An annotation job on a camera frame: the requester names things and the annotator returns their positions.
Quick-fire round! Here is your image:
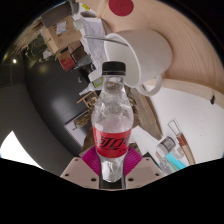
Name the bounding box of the black wall screen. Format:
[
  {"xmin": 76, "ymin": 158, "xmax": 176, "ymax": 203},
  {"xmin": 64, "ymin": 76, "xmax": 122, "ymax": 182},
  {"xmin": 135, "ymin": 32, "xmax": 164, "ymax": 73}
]
[{"xmin": 64, "ymin": 111, "xmax": 94, "ymax": 148}]

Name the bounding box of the clear red-label drink bottle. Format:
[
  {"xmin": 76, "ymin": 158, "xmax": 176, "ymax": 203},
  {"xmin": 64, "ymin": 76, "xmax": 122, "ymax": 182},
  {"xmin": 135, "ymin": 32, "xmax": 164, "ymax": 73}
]
[{"xmin": 91, "ymin": 61, "xmax": 135, "ymax": 184}]

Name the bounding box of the white ceramic mug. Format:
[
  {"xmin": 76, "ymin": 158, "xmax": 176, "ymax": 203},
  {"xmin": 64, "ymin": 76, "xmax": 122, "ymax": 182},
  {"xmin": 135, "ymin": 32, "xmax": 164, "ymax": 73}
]
[{"xmin": 103, "ymin": 29, "xmax": 173, "ymax": 98}]

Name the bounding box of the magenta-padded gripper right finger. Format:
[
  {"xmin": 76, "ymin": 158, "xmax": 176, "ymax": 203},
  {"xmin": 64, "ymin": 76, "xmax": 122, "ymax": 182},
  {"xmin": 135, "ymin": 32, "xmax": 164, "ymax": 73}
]
[{"xmin": 123, "ymin": 146, "xmax": 165, "ymax": 189}]

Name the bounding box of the small glass jar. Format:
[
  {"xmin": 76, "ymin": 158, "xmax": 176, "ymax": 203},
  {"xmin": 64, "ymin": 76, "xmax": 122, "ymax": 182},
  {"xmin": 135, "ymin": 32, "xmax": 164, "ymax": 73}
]
[{"xmin": 79, "ymin": 11, "xmax": 98, "ymax": 19}]

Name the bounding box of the red-brown handled tool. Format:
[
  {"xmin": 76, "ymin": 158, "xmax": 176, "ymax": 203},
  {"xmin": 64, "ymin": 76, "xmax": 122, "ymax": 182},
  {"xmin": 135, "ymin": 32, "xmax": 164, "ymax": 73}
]
[{"xmin": 167, "ymin": 119, "xmax": 197, "ymax": 167}]

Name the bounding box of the white green-label spray bottle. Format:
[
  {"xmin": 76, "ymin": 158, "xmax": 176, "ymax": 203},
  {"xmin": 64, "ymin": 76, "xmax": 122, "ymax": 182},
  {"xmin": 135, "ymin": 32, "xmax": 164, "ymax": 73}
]
[{"xmin": 78, "ymin": 76, "xmax": 104, "ymax": 96}]

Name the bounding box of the small grey-capped jar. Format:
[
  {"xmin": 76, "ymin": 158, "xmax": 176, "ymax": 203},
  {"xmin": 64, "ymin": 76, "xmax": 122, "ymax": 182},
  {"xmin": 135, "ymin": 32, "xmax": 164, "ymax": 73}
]
[{"xmin": 155, "ymin": 135, "xmax": 177, "ymax": 158}]

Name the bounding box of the teal colourful paper sheet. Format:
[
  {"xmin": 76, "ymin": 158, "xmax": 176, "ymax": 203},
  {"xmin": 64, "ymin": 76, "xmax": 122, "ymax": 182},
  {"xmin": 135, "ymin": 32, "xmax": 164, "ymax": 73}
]
[{"xmin": 164, "ymin": 151, "xmax": 188, "ymax": 171}]

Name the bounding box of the beige flat table mat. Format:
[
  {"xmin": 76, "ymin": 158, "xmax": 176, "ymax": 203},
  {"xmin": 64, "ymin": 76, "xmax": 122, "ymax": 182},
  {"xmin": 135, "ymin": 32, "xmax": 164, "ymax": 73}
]
[{"xmin": 76, "ymin": 0, "xmax": 224, "ymax": 109}]

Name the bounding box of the flat round red coaster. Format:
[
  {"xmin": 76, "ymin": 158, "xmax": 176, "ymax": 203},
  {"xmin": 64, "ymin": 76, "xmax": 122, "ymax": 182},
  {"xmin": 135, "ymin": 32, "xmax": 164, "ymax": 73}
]
[{"xmin": 108, "ymin": 0, "xmax": 135, "ymax": 17}]

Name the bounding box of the red box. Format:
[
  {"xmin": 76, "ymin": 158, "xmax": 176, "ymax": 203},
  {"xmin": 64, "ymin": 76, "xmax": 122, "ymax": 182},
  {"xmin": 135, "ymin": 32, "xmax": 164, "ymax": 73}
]
[{"xmin": 58, "ymin": 54, "xmax": 76, "ymax": 72}]

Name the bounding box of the wooden easel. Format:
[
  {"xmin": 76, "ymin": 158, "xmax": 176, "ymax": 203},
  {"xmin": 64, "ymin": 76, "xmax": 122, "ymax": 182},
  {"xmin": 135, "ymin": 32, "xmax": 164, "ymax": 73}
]
[{"xmin": 77, "ymin": 90, "xmax": 99, "ymax": 109}]

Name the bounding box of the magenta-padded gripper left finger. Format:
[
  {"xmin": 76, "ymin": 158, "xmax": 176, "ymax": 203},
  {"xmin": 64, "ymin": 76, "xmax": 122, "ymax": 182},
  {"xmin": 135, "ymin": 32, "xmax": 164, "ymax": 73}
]
[{"xmin": 59, "ymin": 146, "xmax": 101, "ymax": 189}]

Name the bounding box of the long ceiling light strip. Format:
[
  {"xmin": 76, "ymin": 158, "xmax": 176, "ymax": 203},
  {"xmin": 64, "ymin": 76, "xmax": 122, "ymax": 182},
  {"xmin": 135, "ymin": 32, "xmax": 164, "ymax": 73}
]
[{"xmin": 0, "ymin": 130, "xmax": 43, "ymax": 169}]

